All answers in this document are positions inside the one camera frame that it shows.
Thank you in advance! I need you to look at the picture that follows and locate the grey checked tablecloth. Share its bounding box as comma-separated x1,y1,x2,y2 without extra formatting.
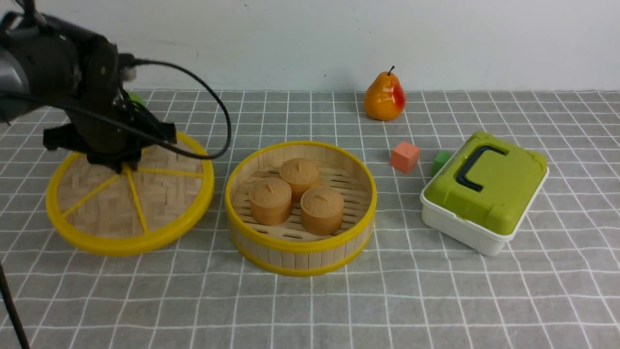
0,91,620,349

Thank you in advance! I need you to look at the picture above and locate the green lidded white box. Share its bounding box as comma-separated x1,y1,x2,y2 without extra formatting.
420,131,549,256

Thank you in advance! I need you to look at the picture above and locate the yellow bamboo steamer basket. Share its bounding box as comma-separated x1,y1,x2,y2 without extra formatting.
224,141,378,277

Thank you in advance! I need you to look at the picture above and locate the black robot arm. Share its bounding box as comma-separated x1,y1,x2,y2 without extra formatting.
1,0,177,164

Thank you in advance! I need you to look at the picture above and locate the black tripod leg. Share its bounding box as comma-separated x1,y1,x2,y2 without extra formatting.
0,264,31,349

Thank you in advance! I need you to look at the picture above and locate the green cube block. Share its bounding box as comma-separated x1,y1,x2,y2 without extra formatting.
431,150,452,177

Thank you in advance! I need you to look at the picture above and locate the yellow woven steamer lid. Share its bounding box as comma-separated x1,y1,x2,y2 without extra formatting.
45,146,215,256

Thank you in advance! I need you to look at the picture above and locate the back brown toy bun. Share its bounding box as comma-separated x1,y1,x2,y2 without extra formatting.
279,158,320,202

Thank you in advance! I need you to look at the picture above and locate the brown toy bun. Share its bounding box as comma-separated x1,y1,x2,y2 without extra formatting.
248,177,292,226
279,158,320,202
300,186,344,236

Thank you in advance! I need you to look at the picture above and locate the black cable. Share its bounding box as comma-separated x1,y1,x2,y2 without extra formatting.
0,58,232,160

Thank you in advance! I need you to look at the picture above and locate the orange toy pear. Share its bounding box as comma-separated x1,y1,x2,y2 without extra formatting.
363,66,406,122

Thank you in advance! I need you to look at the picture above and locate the left brown toy bun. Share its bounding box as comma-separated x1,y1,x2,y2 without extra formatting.
248,177,292,226

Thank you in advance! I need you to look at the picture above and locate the orange cube block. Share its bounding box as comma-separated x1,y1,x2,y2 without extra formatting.
390,141,421,173

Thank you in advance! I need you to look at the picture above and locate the right brown toy bun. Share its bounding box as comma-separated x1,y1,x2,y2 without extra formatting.
300,186,344,236

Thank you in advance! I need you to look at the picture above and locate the green striped ball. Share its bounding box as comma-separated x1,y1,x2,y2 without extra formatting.
127,91,146,107

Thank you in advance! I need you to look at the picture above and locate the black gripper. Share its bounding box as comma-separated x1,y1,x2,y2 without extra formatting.
43,37,177,162

